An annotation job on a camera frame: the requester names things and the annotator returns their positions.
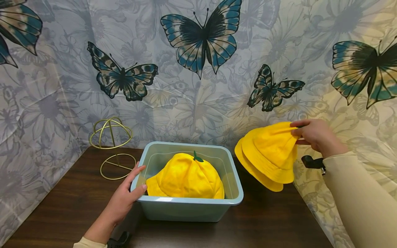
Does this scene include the yellow bucket hat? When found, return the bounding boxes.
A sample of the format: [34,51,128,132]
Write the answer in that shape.
[234,121,300,192]

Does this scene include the gold wire hat stand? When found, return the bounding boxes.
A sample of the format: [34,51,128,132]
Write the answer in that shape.
[89,117,137,180]

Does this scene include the person's right forearm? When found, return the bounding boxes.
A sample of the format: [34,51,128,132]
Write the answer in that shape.
[317,148,397,248]

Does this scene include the yellow hat with green stem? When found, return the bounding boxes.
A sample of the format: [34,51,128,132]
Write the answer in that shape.
[146,151,225,199]

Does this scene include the person's left forearm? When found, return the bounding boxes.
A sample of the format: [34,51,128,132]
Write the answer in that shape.
[73,215,116,248]

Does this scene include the person's left hand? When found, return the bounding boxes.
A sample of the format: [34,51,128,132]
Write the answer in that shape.
[104,165,148,226]

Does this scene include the light blue plastic bin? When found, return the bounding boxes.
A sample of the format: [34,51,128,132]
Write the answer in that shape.
[130,141,244,223]

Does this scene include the person's right hand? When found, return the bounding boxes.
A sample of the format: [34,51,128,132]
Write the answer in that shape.
[290,119,349,159]

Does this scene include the black wrist band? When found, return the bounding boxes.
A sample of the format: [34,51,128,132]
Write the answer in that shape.
[301,155,327,175]
[107,231,132,248]

